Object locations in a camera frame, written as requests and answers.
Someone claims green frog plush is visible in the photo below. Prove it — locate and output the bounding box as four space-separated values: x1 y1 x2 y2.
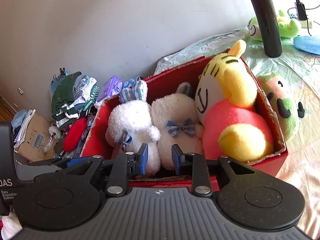
246 10 302 41

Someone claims black thermos bottle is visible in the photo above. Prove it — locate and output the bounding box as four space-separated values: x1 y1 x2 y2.
251 0 282 58

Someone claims green cream smiling plush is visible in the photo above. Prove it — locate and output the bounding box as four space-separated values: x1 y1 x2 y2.
257 72 305 141

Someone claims white power strip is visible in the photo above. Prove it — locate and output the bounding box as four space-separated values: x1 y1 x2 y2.
288 13 313 29

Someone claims blue patterned package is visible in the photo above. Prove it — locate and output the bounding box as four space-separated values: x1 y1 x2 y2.
122 76 143 89

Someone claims pile of folded clothes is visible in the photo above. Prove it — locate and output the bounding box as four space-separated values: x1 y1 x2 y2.
50 68 100 130

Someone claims blue glasses case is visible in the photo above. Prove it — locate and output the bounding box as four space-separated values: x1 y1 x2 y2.
293 36 320 55

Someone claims brown cardboard box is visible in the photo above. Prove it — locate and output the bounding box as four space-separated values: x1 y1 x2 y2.
14 109 52 161

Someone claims purple tissue pack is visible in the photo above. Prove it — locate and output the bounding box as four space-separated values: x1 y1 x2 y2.
96 75 123 102

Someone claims white bunny plush blue bow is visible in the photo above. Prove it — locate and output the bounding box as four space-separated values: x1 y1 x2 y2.
151 82 204 170

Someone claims yellow tiger plush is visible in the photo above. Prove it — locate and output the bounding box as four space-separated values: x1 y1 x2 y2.
195 40 274 162

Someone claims black charger adapter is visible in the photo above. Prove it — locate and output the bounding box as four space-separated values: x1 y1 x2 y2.
295 0 308 21

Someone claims pink-white bunny plush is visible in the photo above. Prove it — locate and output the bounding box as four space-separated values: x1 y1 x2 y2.
105 80 161 177

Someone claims green patterned tablecloth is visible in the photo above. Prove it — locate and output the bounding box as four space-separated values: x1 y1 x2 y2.
155 27 319 239

